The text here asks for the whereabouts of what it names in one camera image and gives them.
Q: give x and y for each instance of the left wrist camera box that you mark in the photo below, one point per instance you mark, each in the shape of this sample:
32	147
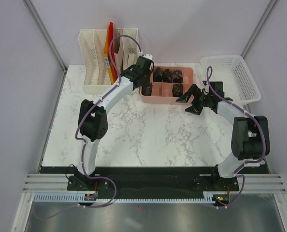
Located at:
148	56

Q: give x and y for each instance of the orange red folder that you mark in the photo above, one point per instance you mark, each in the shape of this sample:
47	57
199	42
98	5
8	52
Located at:
108	53

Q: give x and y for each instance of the pink divided storage box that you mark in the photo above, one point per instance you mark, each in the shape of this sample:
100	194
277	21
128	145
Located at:
162	92

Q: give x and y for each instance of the rolled tie front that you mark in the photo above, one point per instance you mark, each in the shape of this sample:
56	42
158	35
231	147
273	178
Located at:
177	90

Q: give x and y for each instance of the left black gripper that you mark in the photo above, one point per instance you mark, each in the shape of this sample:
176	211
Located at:
147	83

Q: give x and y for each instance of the dark paisley necktie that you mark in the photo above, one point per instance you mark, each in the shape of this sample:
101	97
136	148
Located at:
147	91

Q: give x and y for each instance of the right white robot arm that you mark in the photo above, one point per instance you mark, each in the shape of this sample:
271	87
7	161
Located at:
250	134

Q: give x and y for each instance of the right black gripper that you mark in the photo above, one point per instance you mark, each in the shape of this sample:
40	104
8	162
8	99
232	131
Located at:
192	90

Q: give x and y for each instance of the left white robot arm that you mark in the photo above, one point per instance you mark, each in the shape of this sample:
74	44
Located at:
93	122

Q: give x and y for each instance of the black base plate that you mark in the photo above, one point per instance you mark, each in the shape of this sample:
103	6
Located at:
152	182

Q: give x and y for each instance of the white file organizer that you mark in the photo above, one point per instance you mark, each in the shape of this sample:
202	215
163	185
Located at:
92	43

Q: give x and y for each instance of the rolled tie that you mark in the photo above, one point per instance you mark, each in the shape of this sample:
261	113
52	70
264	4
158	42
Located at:
158	75
167	76
177	90
177	76

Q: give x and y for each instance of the white perforated plastic basket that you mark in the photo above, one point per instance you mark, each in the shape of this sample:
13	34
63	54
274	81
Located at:
238	82

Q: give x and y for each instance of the beige paper folder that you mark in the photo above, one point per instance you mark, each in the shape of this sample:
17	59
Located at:
118	54

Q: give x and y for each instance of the white slotted cable duct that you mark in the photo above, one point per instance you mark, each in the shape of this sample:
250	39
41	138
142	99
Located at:
84	198

